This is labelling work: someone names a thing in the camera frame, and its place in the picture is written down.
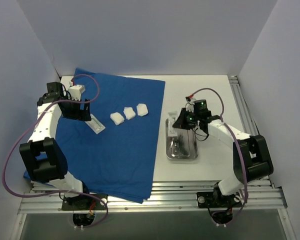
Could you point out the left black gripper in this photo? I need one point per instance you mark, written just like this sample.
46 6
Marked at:
78 113

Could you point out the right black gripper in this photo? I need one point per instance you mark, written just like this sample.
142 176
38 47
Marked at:
184 122

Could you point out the suture packet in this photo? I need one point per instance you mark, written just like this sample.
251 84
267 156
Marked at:
95 124
172 117

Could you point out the steel tweezers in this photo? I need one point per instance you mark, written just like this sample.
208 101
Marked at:
173 146

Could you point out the steel instrument tray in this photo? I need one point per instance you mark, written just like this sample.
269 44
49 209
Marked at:
188 149

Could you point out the white gauze stack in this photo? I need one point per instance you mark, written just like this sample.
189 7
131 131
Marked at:
117 118
142 109
129 113

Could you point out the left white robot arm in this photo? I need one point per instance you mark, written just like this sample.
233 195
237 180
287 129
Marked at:
43 158

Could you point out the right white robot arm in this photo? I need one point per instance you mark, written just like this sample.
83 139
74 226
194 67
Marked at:
215 126

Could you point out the blue surgical drape cloth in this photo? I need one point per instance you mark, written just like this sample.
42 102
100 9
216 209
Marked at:
120 160

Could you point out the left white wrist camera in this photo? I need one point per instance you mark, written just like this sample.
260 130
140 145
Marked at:
76 92

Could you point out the aluminium side rail frame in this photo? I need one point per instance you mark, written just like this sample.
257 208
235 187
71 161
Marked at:
250 127

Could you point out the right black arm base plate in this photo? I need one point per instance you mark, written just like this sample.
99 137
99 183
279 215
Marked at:
208 199

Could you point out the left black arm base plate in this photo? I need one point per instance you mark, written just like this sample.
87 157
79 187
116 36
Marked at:
83 203

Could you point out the aluminium front rail frame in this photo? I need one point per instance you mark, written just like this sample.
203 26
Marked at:
167 196

